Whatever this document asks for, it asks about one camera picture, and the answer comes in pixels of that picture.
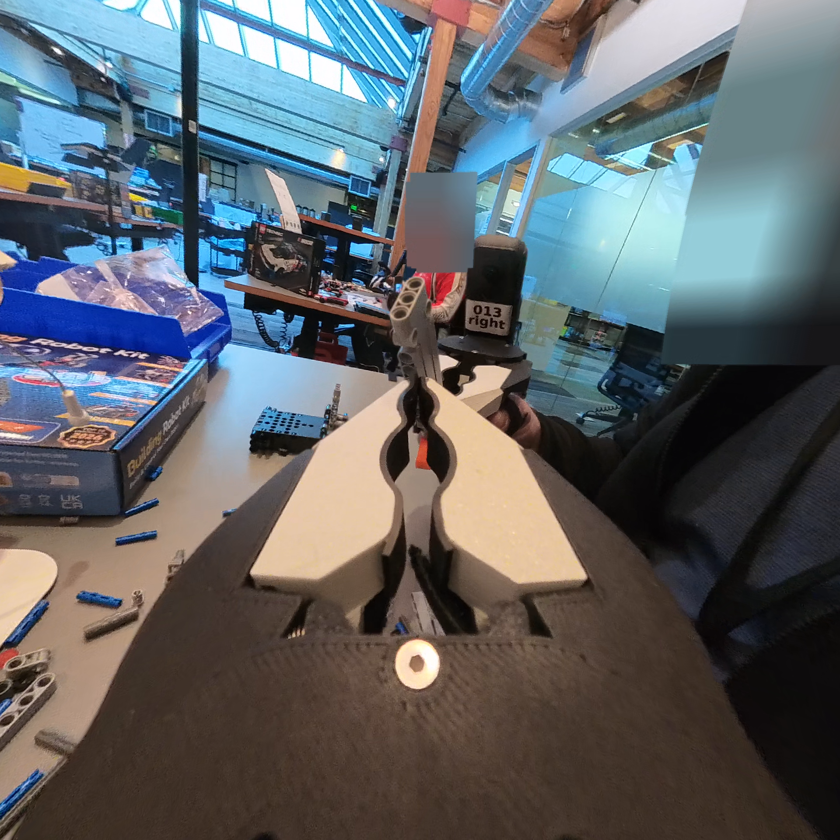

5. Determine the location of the black car set box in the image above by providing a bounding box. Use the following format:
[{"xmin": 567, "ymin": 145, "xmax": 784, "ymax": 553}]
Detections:
[{"xmin": 248, "ymin": 220, "xmax": 327, "ymax": 298}]

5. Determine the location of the silver ventilation duct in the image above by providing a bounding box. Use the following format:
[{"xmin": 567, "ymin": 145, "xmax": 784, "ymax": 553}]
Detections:
[{"xmin": 459, "ymin": 0, "xmax": 559, "ymax": 123}]

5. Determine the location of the black perforated block assembly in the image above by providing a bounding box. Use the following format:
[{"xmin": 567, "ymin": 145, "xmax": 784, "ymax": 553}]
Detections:
[{"xmin": 249, "ymin": 384, "xmax": 349, "ymax": 454}]

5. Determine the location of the dark grey tube piece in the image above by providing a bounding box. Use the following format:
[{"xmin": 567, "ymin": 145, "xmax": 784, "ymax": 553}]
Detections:
[{"xmin": 83, "ymin": 607, "xmax": 140, "ymax": 639}]

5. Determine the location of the wooden support post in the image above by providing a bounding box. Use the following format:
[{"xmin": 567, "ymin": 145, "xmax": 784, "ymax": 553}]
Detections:
[{"xmin": 387, "ymin": 20, "xmax": 458, "ymax": 263}]

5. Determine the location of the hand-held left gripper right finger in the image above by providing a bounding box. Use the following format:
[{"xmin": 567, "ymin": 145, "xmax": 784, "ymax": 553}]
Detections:
[{"xmin": 422, "ymin": 379, "xmax": 589, "ymax": 634}]

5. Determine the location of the person's right forearm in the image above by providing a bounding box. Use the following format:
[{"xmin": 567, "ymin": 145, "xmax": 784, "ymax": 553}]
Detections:
[{"xmin": 533, "ymin": 410, "xmax": 664, "ymax": 506}]

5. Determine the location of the black coiled cable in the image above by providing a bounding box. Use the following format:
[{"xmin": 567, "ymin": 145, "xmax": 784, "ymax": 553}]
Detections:
[{"xmin": 252, "ymin": 308, "xmax": 290, "ymax": 349}]

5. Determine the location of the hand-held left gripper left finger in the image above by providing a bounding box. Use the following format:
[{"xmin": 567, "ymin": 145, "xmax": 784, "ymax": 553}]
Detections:
[{"xmin": 248, "ymin": 381, "xmax": 419, "ymax": 634}]

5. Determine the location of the black office chair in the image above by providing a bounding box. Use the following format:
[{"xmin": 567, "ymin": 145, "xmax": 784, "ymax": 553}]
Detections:
[{"xmin": 577, "ymin": 325, "xmax": 670, "ymax": 437}]

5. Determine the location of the blue robot kit box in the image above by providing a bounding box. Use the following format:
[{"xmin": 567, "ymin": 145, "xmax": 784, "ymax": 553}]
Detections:
[{"xmin": 0, "ymin": 335, "xmax": 210, "ymax": 516}]

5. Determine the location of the wooden edged desk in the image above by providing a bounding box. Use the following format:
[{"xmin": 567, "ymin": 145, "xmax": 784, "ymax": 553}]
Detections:
[
  {"xmin": 225, "ymin": 272, "xmax": 398, "ymax": 329},
  {"xmin": 0, "ymin": 187, "xmax": 178, "ymax": 231}
]

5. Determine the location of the white book stand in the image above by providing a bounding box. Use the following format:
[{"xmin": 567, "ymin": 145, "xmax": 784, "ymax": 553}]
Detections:
[{"xmin": 0, "ymin": 252, "xmax": 89, "ymax": 647}]

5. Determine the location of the white paper sheet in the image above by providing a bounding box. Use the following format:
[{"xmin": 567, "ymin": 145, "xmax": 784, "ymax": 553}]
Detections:
[{"xmin": 264, "ymin": 167, "xmax": 304, "ymax": 232}]

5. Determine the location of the person's right hand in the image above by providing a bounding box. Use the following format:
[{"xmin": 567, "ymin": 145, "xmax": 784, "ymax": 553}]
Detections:
[{"xmin": 492, "ymin": 400, "xmax": 543, "ymax": 448}]

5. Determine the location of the blue plastic bin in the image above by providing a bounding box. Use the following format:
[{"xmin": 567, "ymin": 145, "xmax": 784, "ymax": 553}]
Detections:
[{"xmin": 0, "ymin": 256, "xmax": 232, "ymax": 362}]

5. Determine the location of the clear plastic bag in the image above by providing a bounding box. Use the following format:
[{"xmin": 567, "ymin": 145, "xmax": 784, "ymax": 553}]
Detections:
[{"xmin": 36, "ymin": 246, "xmax": 224, "ymax": 332}]

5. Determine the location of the black steel column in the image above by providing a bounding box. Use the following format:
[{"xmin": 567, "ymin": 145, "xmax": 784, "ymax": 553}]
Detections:
[{"xmin": 179, "ymin": 0, "xmax": 201, "ymax": 290}]

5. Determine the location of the light grey three-hole beam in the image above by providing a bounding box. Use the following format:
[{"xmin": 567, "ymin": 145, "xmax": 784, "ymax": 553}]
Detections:
[{"xmin": 389, "ymin": 276, "xmax": 446, "ymax": 395}]

